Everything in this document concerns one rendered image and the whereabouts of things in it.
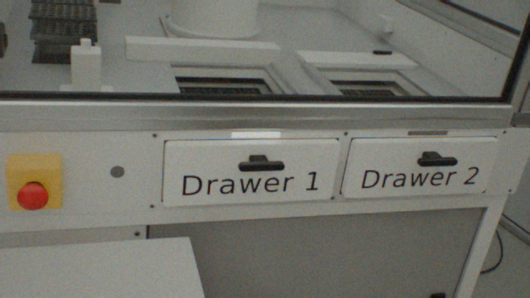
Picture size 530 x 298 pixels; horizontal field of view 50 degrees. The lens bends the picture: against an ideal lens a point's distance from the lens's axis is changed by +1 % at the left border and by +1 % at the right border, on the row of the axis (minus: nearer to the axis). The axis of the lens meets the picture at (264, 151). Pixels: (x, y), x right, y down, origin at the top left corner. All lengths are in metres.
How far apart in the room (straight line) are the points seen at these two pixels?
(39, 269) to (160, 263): 0.17
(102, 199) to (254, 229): 0.28
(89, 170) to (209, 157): 0.18
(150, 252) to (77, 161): 0.18
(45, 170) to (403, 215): 0.66
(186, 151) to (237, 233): 0.21
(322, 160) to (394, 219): 0.25
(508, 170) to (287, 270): 0.47
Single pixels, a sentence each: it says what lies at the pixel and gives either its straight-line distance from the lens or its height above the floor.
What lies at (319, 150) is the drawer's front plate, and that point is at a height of 0.92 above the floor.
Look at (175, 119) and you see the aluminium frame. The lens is 0.86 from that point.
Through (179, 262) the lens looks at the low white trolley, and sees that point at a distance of 0.89.
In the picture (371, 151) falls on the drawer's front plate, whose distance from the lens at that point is 0.97.
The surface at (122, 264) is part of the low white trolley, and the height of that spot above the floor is 0.76.
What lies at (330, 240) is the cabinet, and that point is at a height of 0.70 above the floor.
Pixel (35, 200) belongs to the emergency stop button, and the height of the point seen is 0.88.
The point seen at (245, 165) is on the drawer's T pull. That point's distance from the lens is 0.86.
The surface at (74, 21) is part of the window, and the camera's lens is 0.82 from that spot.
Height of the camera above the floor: 1.32
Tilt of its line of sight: 27 degrees down
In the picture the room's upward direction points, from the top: 8 degrees clockwise
